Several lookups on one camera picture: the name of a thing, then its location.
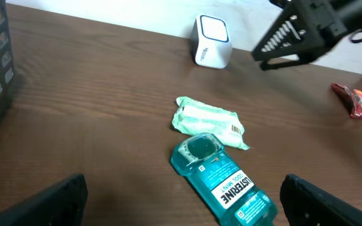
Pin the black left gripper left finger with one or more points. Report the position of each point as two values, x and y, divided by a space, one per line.
62 203

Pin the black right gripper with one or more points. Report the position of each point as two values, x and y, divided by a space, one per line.
295 31

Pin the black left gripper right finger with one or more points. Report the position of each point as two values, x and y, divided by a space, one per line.
306 204

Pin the red brown snack bar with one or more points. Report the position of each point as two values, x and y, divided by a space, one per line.
352 99

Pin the white wet wipes pack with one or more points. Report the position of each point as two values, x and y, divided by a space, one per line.
194 117

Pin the blue mouthwash bottle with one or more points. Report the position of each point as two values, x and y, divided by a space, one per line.
223 186

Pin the white barcode scanner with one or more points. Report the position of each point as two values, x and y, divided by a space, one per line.
210 42

